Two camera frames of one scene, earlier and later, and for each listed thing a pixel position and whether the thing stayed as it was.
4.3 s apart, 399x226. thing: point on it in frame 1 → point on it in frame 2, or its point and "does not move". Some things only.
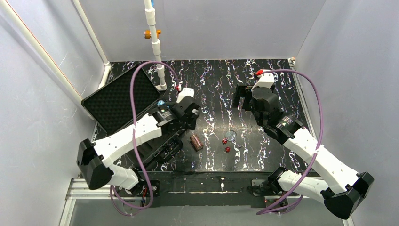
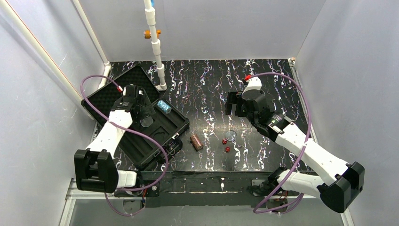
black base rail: (204, 189) does not move
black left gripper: (191, 113) → (145, 101)
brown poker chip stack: (196, 142) does not move
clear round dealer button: (230, 135) does not move
